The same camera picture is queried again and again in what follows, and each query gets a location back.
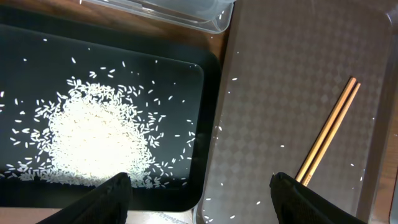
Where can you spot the black waste tray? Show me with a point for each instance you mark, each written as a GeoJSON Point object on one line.
{"type": "Point", "coordinates": [124, 49]}

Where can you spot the spilled rice pile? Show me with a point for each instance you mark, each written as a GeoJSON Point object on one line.
{"type": "Point", "coordinates": [77, 115]}

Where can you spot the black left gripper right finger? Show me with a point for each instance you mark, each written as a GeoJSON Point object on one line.
{"type": "Point", "coordinates": [294, 203]}

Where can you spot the clear plastic waste bin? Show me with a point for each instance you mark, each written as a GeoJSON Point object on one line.
{"type": "Point", "coordinates": [211, 16]}

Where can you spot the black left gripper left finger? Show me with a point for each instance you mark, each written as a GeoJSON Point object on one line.
{"type": "Point", "coordinates": [108, 203]}

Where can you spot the brown serving tray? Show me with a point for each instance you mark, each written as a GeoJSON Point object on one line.
{"type": "Point", "coordinates": [286, 64]}

